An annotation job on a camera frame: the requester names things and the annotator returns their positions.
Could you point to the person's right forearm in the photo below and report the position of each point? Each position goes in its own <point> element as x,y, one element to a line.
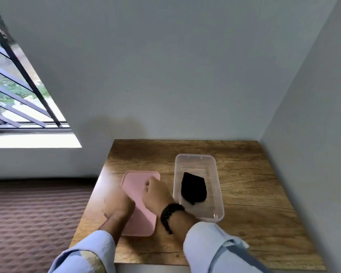
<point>204,247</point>

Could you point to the pink plastic lid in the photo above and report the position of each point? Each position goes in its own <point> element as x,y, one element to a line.
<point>142,218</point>

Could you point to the black folded cloth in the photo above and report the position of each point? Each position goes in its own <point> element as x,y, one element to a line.
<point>193,188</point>

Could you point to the person's left forearm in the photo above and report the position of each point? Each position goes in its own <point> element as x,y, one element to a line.
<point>88,253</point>

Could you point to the person's right fingers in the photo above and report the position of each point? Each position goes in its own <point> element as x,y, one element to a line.
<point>151,183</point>

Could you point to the black metal window grille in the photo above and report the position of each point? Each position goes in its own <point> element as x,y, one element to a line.
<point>22,73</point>

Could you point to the person's left hand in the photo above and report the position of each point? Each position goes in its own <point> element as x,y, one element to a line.
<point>118,204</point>

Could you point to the clear plastic container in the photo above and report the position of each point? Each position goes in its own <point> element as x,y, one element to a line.
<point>213,184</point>

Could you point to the window frame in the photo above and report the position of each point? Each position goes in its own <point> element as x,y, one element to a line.
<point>31,140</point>

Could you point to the person's right hand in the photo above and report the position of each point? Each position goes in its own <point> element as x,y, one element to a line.
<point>156,196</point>

